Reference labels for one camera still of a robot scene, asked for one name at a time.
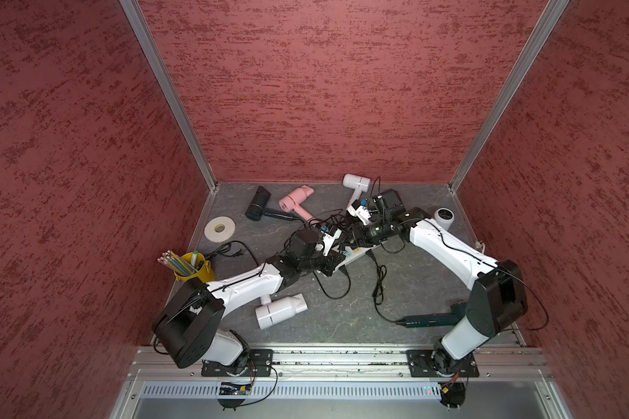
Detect black cord of front white dryer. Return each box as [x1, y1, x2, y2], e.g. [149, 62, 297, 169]
[311, 264, 353, 301]

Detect white power strip coloured sockets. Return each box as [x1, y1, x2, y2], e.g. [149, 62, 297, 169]
[337, 247, 370, 269]

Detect black cord of front green dryer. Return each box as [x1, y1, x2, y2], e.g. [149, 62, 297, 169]
[369, 248, 405, 323]

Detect white round hair dryer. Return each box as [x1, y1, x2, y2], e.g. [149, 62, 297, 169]
[433, 208, 454, 230]

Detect white hair dryer front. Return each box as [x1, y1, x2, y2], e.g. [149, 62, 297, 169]
[255, 294, 308, 330]

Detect dark green hair dryer back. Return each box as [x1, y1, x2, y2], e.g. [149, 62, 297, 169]
[372, 190, 405, 222]

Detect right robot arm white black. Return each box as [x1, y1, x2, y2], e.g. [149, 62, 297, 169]
[354, 208, 529, 376]

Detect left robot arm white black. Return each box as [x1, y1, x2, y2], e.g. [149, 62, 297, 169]
[153, 227, 345, 375]

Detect white square hair dryer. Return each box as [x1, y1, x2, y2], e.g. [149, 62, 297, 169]
[342, 174, 370, 208]

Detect pink hair dryer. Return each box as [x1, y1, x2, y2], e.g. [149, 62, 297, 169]
[279, 185, 315, 222]

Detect black hair dryer far left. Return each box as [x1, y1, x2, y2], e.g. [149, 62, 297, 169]
[245, 186, 299, 222]

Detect white tape roll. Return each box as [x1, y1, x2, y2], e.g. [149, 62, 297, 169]
[204, 216, 236, 243]

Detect yellow cup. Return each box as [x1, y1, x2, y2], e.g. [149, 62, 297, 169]
[175, 251, 215, 283]

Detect bundle of pencils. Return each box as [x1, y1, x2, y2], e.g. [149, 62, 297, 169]
[157, 251, 197, 278]

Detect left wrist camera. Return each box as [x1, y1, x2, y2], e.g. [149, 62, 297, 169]
[321, 225, 342, 257]

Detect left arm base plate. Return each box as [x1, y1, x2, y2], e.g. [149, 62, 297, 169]
[201, 349, 274, 379]

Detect aluminium front rail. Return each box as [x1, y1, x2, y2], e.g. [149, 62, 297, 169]
[111, 344, 571, 418]

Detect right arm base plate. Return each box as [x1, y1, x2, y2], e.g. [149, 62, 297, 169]
[405, 349, 480, 379]

